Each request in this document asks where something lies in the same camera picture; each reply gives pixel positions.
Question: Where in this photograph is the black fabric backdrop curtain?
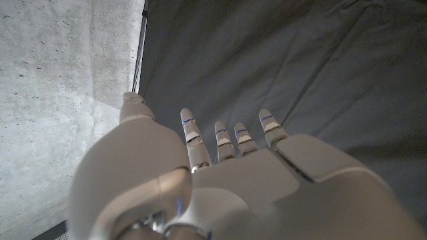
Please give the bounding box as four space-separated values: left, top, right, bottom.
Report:
138 0 427 223

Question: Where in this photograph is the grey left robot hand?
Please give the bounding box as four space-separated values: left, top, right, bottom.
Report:
66 91 427 240

